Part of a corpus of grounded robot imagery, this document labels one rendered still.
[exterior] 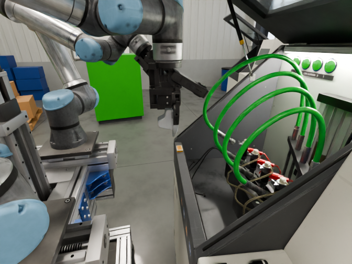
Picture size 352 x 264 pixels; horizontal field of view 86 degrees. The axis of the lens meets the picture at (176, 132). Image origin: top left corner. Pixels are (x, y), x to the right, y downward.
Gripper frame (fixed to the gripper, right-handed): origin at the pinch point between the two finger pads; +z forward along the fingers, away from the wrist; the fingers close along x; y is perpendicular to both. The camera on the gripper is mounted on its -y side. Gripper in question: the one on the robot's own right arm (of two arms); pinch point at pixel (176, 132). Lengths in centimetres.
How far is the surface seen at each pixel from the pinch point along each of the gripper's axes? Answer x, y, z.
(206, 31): -686, -172, -71
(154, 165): -159, 13, 121
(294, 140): -11, -48, 11
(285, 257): 25.6, -24.0, 22.7
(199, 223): 11.9, -6.2, 25.7
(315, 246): 28.5, -26.9, 14.9
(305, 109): 12.8, -28.8, -10.4
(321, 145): 12.8, -36.3, -0.5
